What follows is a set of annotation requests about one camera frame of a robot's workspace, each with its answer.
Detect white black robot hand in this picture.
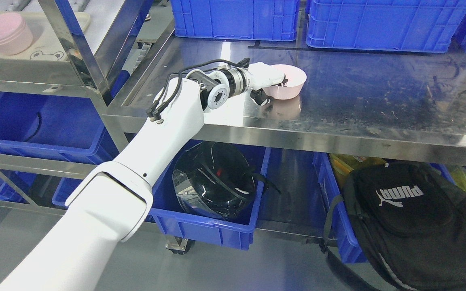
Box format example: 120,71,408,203
244,62,287,107

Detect pink ikea bowl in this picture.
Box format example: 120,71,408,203
263,64,307,100

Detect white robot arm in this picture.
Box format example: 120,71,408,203
0,64,232,291

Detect steel shelf rack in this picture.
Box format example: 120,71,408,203
0,0,153,209

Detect blue bin on shelf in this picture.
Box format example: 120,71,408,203
0,93,118,164

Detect blue bin lower shelf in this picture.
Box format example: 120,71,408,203
52,177,82,209

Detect blue crate top left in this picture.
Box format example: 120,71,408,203
170,0,300,41

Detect blue crate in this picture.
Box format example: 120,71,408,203
306,0,466,53
170,0,300,41

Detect black helmet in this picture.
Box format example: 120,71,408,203
172,141,280,221

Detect blue crate top right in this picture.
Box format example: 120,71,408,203
306,0,466,53

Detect blue bin holding helmet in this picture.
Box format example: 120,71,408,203
150,140,271,250

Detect steel table trolley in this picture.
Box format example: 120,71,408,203
103,20,466,247

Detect blue bin behind backpack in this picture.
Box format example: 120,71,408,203
312,152,368,264

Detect black puma backpack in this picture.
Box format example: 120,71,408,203
320,162,466,291

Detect cream tray with bear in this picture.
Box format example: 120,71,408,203
0,11,91,62

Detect stacked pink bowls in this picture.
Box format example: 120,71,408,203
0,12,34,55

